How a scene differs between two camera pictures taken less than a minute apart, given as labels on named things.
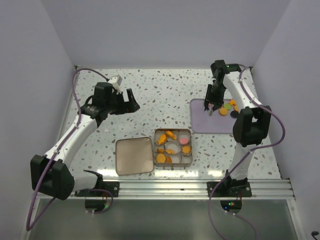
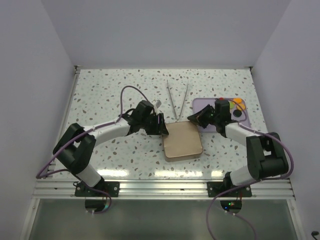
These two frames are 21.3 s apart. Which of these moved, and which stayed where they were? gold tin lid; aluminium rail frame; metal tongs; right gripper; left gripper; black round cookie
Moved: metal tongs; gold tin lid; right gripper; left gripper
Stayed: aluminium rail frame; black round cookie
